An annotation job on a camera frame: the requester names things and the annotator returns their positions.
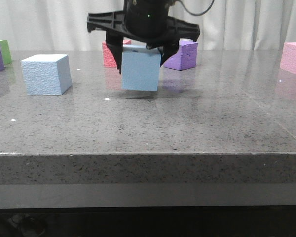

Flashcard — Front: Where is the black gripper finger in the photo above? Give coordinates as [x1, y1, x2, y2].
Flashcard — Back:
[158, 39, 179, 67]
[106, 32, 124, 74]

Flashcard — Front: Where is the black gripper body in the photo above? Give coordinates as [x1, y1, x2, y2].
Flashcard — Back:
[87, 0, 200, 48]

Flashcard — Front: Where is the light blue foam cube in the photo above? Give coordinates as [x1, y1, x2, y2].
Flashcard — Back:
[21, 54, 72, 95]
[121, 44, 161, 91]

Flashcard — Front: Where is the purple foam cube centre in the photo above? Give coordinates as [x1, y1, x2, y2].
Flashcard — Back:
[163, 40, 198, 71]

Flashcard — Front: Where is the red foam cube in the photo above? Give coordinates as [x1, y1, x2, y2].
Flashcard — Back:
[102, 39, 132, 67]

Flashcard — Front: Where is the white curtain backdrop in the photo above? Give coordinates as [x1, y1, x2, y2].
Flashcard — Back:
[0, 0, 296, 51]

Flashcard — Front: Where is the green foam cube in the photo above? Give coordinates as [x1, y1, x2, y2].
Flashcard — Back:
[0, 39, 12, 65]

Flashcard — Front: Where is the pink foam cube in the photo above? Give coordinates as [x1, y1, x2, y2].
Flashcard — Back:
[280, 42, 296, 74]

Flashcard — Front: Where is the black cable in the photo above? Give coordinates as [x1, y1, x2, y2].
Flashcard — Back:
[174, 0, 215, 17]

